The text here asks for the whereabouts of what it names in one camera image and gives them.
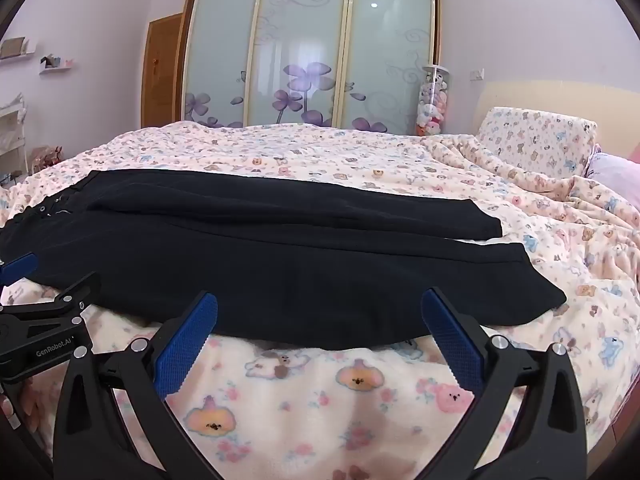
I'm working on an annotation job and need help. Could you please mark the wooden door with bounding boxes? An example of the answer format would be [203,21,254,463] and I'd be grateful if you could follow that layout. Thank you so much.
[141,12,185,128]

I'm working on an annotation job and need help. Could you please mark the bear printed pillow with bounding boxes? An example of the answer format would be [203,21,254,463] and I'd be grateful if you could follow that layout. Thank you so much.
[475,106,598,178]

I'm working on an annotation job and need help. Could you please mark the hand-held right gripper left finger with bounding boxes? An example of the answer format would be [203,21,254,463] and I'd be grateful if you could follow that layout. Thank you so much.
[52,291,221,480]

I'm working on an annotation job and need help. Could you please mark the black pants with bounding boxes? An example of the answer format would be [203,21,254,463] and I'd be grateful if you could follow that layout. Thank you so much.
[0,169,568,352]

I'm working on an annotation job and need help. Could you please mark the cream headboard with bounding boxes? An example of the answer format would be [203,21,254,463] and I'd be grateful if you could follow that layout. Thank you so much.
[472,80,640,161]

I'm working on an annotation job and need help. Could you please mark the pink pillow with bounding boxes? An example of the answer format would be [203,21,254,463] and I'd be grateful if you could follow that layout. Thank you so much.
[585,152,640,211]

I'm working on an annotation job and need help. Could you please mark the clear tube of plush toys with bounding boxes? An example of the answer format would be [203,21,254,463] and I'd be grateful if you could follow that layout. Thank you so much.
[415,65,452,137]

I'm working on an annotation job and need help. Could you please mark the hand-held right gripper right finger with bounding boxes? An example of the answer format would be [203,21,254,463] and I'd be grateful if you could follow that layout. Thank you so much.
[420,287,588,480]

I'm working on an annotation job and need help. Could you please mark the white storage rack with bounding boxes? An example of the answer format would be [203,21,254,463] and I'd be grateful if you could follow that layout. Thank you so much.
[0,92,28,181]

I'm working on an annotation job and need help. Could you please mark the frosted glass sliding wardrobe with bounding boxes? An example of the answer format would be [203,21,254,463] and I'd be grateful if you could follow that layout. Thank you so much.
[181,0,443,136]

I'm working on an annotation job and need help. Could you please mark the brown plush toys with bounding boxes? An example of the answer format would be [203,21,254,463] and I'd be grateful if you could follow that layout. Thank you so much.
[30,146,65,171]

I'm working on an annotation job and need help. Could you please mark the bear printed blanket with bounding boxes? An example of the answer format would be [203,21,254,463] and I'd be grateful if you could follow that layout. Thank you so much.
[0,122,640,480]

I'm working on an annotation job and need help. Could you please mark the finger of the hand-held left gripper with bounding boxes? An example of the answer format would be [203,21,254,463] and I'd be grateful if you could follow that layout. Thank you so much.
[0,271,103,329]
[0,252,40,286]

